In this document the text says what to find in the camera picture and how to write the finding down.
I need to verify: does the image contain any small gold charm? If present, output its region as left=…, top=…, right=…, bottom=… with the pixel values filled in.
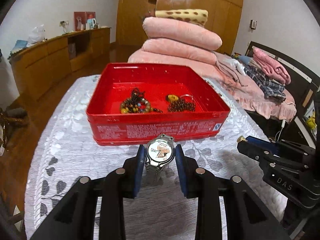
left=236, top=135, right=247, bottom=143

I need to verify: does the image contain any golden brown bead necklace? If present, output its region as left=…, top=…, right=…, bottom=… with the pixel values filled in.
left=167, top=97, right=197, bottom=113

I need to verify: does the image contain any silver wrist watch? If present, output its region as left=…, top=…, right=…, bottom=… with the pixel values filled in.
left=145, top=134, right=175, bottom=181

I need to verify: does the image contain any yellow round pendant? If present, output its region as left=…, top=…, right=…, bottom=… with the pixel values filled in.
left=166, top=94, right=180, bottom=103

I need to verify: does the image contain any brown wooden bead bracelet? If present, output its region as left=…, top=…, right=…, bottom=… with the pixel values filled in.
left=120, top=97, right=163, bottom=114

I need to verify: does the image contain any plaid folded shirt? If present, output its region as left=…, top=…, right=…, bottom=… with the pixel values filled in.
left=244, top=65, right=286, bottom=102

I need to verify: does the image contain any dark bed headboard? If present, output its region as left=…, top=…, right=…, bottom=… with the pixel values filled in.
left=246, top=41, right=319, bottom=148

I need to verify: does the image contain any folded pink cloth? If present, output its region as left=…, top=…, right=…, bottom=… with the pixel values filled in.
left=253, top=47, right=291, bottom=85

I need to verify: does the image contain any pink bed sheet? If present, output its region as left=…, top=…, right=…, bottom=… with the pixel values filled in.
left=128, top=49, right=297, bottom=122

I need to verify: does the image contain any wooden coat stand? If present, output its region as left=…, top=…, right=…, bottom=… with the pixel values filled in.
left=1, top=107, right=28, bottom=154

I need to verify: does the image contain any lower pink folded quilt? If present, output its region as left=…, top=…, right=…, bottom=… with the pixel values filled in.
left=142, top=38, right=217, bottom=64

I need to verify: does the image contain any pink folded quilt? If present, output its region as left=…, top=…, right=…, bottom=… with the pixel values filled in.
left=143, top=17, right=222, bottom=50
left=142, top=38, right=217, bottom=64

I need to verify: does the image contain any red metal tin box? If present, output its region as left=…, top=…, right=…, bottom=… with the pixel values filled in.
left=86, top=63, right=231, bottom=146

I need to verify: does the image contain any upper pink folded quilt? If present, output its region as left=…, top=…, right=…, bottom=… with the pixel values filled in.
left=143, top=17, right=222, bottom=50

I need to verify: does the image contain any wooden wardrobe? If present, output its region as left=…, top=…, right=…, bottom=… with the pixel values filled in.
left=116, top=0, right=244, bottom=55

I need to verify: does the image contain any yellow brown-spotted blanket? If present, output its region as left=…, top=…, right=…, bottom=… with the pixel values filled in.
left=155, top=9, right=209, bottom=27

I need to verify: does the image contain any wooden sideboard cabinet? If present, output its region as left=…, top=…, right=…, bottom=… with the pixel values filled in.
left=9, top=27, right=111, bottom=100

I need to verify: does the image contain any blue folded cloth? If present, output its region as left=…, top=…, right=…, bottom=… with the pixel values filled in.
left=10, top=40, right=28, bottom=54

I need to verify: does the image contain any white plastic bag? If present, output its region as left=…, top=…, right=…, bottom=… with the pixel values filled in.
left=27, top=24, right=46, bottom=47

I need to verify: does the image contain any light blue electric kettle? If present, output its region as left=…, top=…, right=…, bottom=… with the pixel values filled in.
left=86, top=18, right=97, bottom=30

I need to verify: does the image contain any red picture box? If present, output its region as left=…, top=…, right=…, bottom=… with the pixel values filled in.
left=73, top=11, right=96, bottom=31

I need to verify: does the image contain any wall switch panel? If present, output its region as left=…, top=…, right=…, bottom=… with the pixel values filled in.
left=250, top=20, right=257, bottom=30

